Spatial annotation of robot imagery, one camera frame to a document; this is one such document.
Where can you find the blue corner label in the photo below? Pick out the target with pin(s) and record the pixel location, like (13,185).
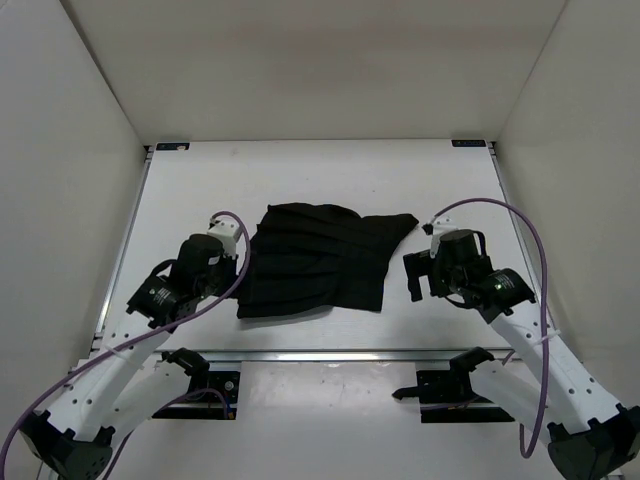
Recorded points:
(468,143)
(172,146)

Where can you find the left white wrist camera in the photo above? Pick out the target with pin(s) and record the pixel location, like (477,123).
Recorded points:
(228,232)

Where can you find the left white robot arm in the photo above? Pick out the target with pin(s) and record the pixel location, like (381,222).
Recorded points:
(76,434)

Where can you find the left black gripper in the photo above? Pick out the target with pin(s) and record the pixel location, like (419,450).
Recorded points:
(228,283)

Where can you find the left blue corner label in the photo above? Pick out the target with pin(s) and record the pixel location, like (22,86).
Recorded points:
(172,146)

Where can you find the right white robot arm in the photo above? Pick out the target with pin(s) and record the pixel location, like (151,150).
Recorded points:
(587,431)

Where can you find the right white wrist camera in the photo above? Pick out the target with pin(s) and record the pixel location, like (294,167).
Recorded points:
(436,229)

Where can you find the right blue corner label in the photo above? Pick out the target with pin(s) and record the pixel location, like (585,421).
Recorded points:
(468,143)

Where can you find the black pleated skirt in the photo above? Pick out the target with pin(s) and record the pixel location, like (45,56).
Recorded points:
(306,257)

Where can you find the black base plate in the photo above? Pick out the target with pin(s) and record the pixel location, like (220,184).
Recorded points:
(213,396)
(450,405)

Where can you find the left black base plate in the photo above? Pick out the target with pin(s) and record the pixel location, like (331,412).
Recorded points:
(213,396)

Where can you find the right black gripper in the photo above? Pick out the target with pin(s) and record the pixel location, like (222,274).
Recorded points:
(422,264)

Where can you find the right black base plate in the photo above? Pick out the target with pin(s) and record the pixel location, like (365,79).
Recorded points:
(450,405)

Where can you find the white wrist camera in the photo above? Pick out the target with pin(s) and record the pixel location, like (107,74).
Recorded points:
(436,229)
(228,232)

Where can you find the aluminium front rail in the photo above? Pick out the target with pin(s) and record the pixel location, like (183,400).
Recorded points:
(330,356)

